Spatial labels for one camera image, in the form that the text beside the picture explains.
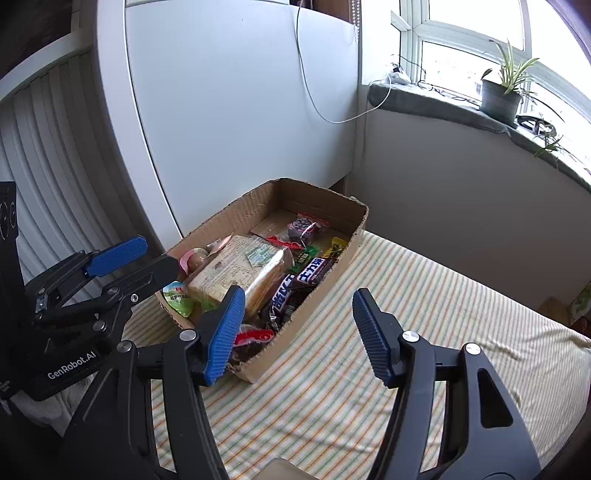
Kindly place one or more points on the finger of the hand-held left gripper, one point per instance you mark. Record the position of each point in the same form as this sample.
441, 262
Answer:
152, 274
117, 254

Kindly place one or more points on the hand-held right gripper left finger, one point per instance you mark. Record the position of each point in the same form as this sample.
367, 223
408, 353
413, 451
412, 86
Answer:
226, 332

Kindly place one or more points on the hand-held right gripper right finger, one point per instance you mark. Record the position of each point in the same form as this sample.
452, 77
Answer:
371, 332

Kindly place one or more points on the red-ended dark cake packet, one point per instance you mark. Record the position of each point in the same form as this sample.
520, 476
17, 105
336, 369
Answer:
249, 341
304, 228

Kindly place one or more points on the green jelly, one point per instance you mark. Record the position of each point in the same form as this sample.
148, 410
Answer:
207, 304

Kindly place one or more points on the jelly cup with printed lid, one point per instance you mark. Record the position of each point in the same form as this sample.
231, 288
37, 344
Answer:
178, 297

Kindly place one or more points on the reddish jelly cup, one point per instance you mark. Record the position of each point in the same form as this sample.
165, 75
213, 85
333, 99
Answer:
198, 258

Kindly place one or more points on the bagged sliced bread loaf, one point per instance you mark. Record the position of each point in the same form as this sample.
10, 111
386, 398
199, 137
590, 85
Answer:
235, 272

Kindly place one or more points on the dark chocolate bar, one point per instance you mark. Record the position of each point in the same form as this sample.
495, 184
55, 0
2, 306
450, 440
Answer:
281, 297
315, 270

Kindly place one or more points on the yellow candy packet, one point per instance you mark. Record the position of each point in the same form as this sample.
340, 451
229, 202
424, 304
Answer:
334, 248

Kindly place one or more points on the small dark green candy packet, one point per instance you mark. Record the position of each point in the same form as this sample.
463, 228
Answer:
304, 256

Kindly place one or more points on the brown cardboard box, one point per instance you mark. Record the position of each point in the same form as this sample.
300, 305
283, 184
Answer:
332, 203

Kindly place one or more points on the person's left forearm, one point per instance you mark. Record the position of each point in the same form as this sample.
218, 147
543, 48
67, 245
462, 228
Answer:
51, 410

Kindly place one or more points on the striped tablecloth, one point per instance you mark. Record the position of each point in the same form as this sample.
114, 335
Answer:
415, 323

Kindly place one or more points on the white slatted panel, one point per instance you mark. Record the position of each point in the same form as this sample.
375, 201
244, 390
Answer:
60, 161

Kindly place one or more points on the white cabinet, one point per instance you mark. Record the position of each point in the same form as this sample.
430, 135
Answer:
231, 115

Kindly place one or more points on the white charger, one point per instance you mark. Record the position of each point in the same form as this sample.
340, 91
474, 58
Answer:
398, 76

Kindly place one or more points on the black round device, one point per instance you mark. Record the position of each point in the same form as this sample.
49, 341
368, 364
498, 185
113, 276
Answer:
531, 123

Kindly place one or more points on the small trailing plant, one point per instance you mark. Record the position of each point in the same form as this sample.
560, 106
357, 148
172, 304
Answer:
551, 141

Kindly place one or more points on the potted plant in grey pot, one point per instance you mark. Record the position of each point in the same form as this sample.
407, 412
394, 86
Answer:
501, 99

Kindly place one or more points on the wooden shelf niche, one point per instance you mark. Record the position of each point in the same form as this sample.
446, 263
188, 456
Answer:
323, 7

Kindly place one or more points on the white framed window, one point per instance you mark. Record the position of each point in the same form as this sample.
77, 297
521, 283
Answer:
461, 27

